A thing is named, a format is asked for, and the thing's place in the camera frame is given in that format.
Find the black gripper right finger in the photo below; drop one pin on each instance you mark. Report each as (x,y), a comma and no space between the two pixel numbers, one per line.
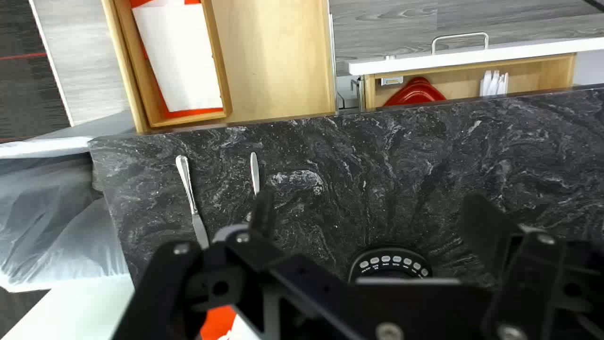
(547,284)

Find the red item in small drawer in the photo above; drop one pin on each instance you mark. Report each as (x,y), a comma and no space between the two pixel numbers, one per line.
(415,93)

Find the silver fork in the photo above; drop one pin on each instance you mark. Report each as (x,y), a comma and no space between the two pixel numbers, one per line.
(190,195)

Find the wooden inner drawer tray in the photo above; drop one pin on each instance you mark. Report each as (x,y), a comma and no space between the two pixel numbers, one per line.
(141,87)

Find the white plastic utensils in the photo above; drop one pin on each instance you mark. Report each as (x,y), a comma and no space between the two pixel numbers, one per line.
(492,83)

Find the open wooden drawer white front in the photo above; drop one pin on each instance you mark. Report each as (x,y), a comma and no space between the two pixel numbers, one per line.
(275,57)

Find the orange drawer liner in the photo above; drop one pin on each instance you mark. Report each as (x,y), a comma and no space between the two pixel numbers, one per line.
(188,114)

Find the silver knife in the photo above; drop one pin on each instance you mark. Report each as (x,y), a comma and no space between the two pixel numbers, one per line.
(252,172)

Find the orange tray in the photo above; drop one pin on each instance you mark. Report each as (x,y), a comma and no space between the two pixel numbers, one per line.
(217,321)

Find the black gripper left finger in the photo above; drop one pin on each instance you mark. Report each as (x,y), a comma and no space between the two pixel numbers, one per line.
(169,284)

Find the white napkin stack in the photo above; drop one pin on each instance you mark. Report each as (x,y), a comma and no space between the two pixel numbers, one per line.
(179,57)

